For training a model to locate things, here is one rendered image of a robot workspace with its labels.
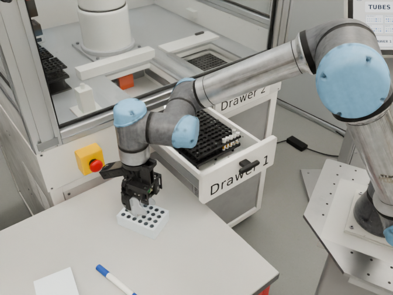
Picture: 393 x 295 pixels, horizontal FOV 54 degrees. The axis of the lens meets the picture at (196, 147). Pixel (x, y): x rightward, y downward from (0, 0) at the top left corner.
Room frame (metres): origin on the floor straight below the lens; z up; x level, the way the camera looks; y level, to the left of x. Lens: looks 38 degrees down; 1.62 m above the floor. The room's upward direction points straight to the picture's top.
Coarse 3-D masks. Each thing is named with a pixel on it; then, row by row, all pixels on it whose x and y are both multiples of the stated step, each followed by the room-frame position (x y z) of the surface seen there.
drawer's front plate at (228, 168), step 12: (264, 144) 0.91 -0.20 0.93; (276, 144) 0.94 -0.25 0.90; (240, 156) 0.85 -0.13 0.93; (252, 156) 0.88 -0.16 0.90; (264, 156) 0.91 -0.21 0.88; (216, 168) 0.80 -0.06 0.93; (228, 168) 0.82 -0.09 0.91; (240, 168) 0.85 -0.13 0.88; (264, 168) 0.92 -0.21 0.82; (204, 180) 0.77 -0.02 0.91; (216, 180) 0.79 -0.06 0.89; (228, 180) 0.82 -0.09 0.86; (240, 180) 0.85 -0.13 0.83; (204, 192) 0.77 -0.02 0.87; (216, 192) 0.80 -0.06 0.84
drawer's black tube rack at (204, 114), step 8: (200, 112) 1.12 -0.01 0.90; (200, 120) 1.07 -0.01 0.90; (208, 120) 1.07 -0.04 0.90; (216, 120) 1.07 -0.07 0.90; (200, 128) 1.03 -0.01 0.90; (208, 128) 1.03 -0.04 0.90; (216, 128) 1.03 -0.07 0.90; (224, 128) 1.03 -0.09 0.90; (200, 136) 0.98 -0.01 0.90; (208, 136) 1.02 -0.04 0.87; (216, 136) 0.99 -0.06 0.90; (224, 136) 0.98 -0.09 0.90; (200, 144) 0.95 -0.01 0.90; (208, 144) 0.94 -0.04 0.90; (184, 152) 0.94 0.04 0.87; (192, 152) 0.91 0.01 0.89; (216, 152) 0.94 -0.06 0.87; (224, 152) 0.94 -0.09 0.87; (192, 160) 0.90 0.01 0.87; (200, 160) 0.90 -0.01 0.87; (208, 160) 0.90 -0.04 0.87
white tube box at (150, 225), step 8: (144, 208) 0.77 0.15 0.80; (152, 208) 0.78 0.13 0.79; (160, 208) 0.77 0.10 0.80; (120, 216) 0.74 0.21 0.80; (128, 216) 0.75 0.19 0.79; (144, 216) 0.75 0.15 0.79; (152, 216) 0.74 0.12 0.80; (160, 216) 0.74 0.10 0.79; (168, 216) 0.76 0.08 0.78; (120, 224) 0.74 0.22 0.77; (128, 224) 0.72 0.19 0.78; (136, 224) 0.71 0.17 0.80; (144, 224) 0.72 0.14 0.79; (152, 224) 0.71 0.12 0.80; (160, 224) 0.72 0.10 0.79; (144, 232) 0.70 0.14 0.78; (152, 232) 0.69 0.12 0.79
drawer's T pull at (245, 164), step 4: (244, 160) 0.85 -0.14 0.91; (248, 160) 0.85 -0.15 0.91; (256, 160) 0.85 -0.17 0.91; (240, 164) 0.84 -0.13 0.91; (244, 164) 0.83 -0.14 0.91; (248, 164) 0.83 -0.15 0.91; (252, 164) 0.83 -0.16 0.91; (256, 164) 0.84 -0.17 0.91; (244, 168) 0.82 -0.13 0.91; (248, 168) 0.82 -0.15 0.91; (252, 168) 0.83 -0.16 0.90; (240, 172) 0.80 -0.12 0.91; (244, 172) 0.81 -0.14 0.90
